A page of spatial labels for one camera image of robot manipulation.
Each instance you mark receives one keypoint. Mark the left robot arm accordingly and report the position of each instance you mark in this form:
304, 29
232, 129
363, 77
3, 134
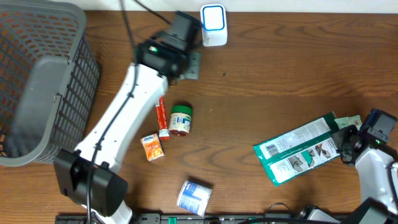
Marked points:
89, 174

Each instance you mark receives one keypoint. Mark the green white 3M package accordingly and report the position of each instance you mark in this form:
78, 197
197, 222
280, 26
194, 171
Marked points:
299, 150

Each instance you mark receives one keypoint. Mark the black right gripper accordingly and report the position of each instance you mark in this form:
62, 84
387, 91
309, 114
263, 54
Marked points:
339, 135

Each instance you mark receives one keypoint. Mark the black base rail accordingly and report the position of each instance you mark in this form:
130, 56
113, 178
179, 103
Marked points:
156, 218

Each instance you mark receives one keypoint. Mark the light blue wipes pack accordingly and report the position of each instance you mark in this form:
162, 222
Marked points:
347, 121

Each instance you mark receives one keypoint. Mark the white barcode scanner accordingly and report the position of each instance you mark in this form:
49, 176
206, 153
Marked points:
214, 25

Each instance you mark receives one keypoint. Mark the blue white packet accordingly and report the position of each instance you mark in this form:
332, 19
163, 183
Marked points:
194, 198

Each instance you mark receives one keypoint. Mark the orange tissue packet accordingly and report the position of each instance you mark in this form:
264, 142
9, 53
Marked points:
152, 147

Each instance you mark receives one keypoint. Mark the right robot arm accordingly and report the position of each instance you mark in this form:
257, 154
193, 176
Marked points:
366, 149

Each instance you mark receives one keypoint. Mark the red stick sachet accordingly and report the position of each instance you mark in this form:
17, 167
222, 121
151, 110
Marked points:
162, 119

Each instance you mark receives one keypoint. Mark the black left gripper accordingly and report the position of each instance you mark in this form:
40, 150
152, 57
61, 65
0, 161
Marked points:
191, 53

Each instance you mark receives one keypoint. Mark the green lid jar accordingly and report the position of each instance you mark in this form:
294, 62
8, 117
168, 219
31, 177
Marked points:
180, 120

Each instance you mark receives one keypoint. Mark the grey plastic basket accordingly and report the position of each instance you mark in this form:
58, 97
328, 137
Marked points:
49, 78

